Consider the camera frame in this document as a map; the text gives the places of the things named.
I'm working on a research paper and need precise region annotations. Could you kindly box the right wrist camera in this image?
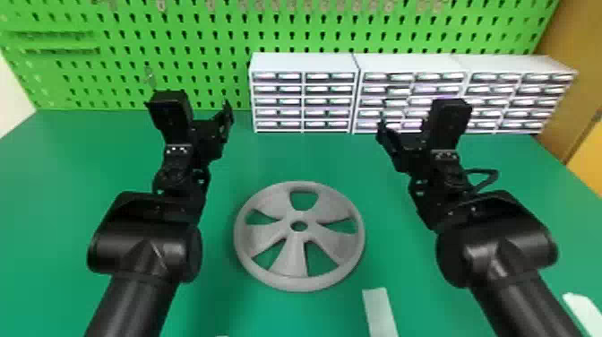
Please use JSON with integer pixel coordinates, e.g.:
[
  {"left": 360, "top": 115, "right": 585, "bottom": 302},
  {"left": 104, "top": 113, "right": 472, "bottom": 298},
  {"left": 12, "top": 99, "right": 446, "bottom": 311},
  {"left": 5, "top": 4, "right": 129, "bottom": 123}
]
[{"left": 422, "top": 98, "right": 474, "bottom": 152}]

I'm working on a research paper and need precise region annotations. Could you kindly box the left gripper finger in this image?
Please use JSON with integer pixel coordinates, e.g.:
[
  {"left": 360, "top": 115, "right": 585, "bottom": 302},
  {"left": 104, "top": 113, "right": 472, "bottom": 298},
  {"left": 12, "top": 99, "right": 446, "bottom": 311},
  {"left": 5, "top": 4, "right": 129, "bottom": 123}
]
[
  {"left": 219, "top": 98, "right": 236, "bottom": 141},
  {"left": 193, "top": 110, "right": 222, "bottom": 133}
]

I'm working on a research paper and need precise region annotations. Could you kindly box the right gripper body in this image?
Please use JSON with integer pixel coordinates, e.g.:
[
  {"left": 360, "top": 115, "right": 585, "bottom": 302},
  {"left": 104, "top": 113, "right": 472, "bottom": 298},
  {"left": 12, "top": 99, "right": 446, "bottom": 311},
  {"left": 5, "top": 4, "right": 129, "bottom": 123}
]
[{"left": 389, "top": 135, "right": 436, "bottom": 179}]

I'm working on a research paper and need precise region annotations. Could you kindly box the grey wheel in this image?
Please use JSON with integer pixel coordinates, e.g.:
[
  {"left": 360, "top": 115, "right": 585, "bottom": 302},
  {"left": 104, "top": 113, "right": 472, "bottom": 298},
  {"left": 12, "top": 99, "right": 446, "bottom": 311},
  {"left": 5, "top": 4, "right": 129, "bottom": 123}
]
[{"left": 232, "top": 180, "right": 367, "bottom": 293}]

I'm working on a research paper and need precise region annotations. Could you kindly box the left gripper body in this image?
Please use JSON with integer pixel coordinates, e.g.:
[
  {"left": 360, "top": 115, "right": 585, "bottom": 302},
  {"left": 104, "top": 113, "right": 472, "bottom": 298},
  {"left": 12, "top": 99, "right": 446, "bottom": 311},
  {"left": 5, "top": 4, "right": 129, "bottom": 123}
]
[{"left": 189, "top": 125, "right": 226, "bottom": 166}]

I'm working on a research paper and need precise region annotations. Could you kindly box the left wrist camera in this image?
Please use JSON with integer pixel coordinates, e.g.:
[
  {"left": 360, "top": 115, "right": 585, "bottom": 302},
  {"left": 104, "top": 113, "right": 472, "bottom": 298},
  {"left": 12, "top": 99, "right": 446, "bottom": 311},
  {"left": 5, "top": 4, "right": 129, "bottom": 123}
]
[{"left": 143, "top": 90, "right": 195, "bottom": 146}]

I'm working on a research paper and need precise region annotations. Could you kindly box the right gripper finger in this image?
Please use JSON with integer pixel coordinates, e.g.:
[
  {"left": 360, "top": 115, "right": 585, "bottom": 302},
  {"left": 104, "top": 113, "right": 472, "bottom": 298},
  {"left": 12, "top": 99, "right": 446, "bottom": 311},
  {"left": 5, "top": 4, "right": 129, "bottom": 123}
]
[
  {"left": 374, "top": 120, "right": 399, "bottom": 160},
  {"left": 395, "top": 121, "right": 428, "bottom": 143}
]

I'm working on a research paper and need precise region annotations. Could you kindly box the black cable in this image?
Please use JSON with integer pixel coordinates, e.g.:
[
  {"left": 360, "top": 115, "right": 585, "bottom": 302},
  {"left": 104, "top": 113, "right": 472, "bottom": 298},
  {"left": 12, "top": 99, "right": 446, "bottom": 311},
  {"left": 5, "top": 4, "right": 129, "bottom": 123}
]
[{"left": 462, "top": 168, "right": 500, "bottom": 195}]

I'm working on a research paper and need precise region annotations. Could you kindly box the white drawer cabinet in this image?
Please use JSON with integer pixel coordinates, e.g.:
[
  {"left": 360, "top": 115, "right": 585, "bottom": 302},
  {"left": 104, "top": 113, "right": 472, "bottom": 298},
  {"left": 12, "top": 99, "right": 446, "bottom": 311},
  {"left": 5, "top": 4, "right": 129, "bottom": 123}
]
[
  {"left": 451, "top": 54, "right": 579, "bottom": 136},
  {"left": 247, "top": 52, "right": 361, "bottom": 134},
  {"left": 352, "top": 53, "right": 471, "bottom": 135}
]

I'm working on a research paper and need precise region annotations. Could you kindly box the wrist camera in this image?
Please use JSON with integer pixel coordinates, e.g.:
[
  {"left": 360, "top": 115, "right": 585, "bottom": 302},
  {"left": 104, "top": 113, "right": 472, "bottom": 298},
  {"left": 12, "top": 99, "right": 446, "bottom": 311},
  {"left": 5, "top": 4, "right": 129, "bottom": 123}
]
[
  {"left": 422, "top": 98, "right": 474, "bottom": 152},
  {"left": 143, "top": 90, "right": 195, "bottom": 146}
]

